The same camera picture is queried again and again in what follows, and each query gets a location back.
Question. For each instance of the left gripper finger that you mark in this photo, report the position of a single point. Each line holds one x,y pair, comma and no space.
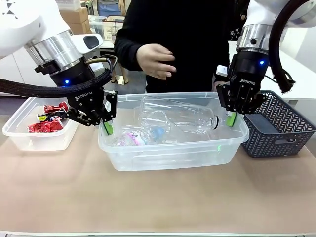
109,106
84,120

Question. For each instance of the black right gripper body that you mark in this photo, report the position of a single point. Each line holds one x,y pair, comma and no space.
247,74

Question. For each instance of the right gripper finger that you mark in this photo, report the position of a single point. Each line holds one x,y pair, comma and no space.
259,101
230,118

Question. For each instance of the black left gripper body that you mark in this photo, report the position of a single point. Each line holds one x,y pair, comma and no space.
81,93

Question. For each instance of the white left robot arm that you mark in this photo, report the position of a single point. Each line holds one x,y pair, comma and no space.
29,24

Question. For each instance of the person's right forearm black sleeve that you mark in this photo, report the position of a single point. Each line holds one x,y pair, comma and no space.
126,47

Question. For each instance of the dark woven plastic basket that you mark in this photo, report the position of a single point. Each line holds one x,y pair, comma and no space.
279,138

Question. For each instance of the white perforated basket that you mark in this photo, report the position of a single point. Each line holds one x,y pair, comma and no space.
108,29

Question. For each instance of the person's right hand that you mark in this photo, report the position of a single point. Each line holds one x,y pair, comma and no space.
156,60

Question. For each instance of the small white device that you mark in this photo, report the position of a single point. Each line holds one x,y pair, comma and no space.
222,71

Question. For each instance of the red crumpled wrapper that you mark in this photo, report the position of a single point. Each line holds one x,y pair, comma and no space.
45,127
55,106

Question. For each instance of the yellow and black wrapper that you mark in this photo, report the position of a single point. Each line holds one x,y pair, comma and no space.
45,117

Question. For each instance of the crushed bottle with pink label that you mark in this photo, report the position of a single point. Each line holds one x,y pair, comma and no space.
134,139

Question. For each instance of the large clear plastic bottle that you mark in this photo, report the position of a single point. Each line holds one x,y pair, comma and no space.
187,116

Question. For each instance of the clear plastic container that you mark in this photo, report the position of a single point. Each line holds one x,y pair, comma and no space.
37,140
172,158

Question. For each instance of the person in black top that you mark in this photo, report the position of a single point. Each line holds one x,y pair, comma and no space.
192,37

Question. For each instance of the brown cardboard box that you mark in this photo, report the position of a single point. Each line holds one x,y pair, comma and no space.
80,27
76,14

